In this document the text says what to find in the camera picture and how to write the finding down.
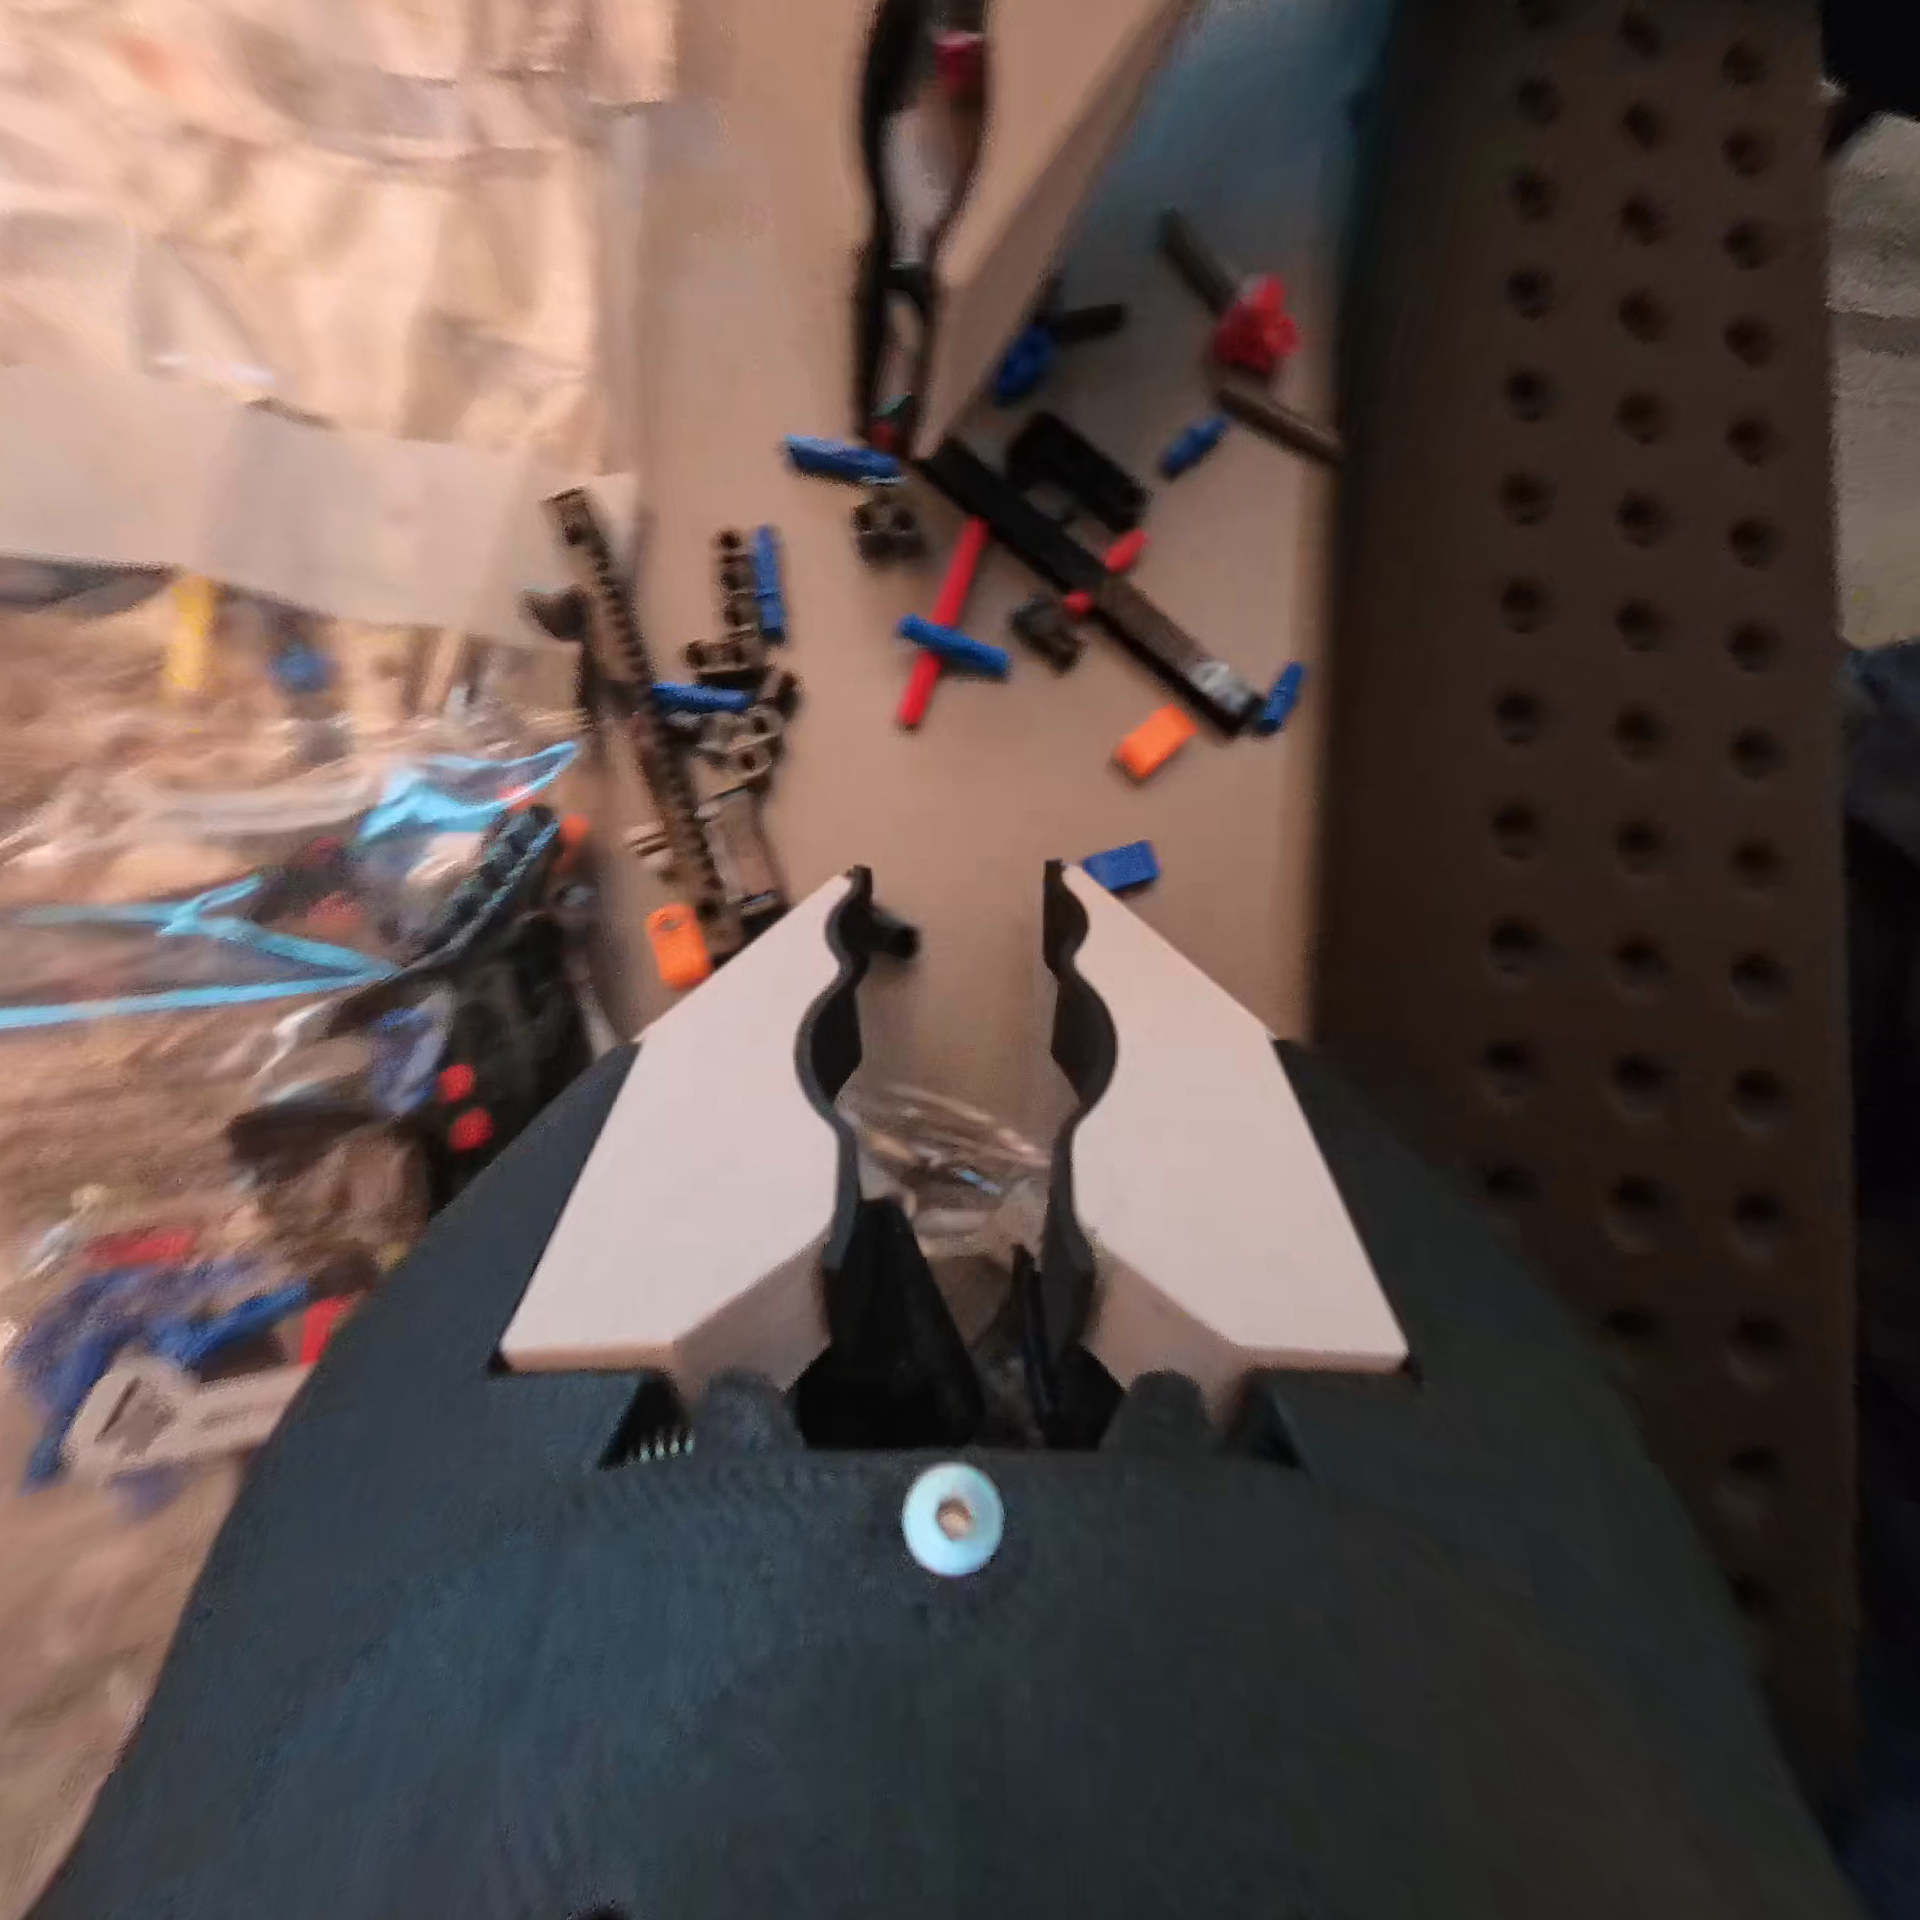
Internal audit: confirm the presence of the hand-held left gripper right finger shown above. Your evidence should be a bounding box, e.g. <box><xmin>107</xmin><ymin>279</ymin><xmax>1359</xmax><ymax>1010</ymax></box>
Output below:
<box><xmin>1039</xmin><ymin>858</ymin><xmax>1419</xmax><ymax>1412</ymax></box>

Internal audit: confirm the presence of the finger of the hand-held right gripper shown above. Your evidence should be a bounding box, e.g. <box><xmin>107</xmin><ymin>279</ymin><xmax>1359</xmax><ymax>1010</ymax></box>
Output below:
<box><xmin>908</xmin><ymin>0</ymin><xmax>1205</xmax><ymax>454</ymax></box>
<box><xmin>852</xmin><ymin>0</ymin><xmax>922</xmax><ymax>443</ymax></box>

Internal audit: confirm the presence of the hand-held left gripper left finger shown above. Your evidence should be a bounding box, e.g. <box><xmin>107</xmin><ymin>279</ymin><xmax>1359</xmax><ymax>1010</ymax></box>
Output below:
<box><xmin>497</xmin><ymin>864</ymin><xmax>880</xmax><ymax>1404</ymax></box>

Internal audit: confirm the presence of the black lego gear rack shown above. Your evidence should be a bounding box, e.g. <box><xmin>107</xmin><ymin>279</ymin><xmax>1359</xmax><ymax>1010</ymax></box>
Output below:
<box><xmin>545</xmin><ymin>486</ymin><xmax>789</xmax><ymax>923</ymax></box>

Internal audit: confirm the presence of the dark grey lego axle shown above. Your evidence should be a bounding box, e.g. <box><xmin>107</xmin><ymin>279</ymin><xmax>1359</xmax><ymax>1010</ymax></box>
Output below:
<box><xmin>1160</xmin><ymin>211</ymin><xmax>1248</xmax><ymax>309</ymax></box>
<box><xmin>1217</xmin><ymin>386</ymin><xmax>1345</xmax><ymax>467</ymax></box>

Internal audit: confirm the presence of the red lego axle connector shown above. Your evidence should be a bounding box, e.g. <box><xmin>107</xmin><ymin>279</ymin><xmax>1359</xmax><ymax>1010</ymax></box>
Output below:
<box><xmin>1211</xmin><ymin>277</ymin><xmax>1306</xmax><ymax>378</ymax></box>

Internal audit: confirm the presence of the black angled lego beam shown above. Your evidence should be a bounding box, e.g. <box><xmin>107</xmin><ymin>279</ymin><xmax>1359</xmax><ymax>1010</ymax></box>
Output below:
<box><xmin>1005</xmin><ymin>411</ymin><xmax>1154</xmax><ymax>530</ymax></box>

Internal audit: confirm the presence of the long black lego beam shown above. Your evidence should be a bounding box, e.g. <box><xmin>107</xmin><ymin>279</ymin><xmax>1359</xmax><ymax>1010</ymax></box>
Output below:
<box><xmin>915</xmin><ymin>434</ymin><xmax>1261</xmax><ymax>736</ymax></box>

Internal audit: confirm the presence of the red lego axle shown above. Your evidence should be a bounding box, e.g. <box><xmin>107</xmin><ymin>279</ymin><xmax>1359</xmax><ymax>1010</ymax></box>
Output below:
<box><xmin>897</xmin><ymin>517</ymin><xmax>993</xmax><ymax>732</ymax></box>

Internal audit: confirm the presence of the dark perforated panel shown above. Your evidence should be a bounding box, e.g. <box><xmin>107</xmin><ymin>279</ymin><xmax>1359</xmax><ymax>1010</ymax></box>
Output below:
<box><xmin>1320</xmin><ymin>0</ymin><xmax>1863</xmax><ymax>1802</ymax></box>

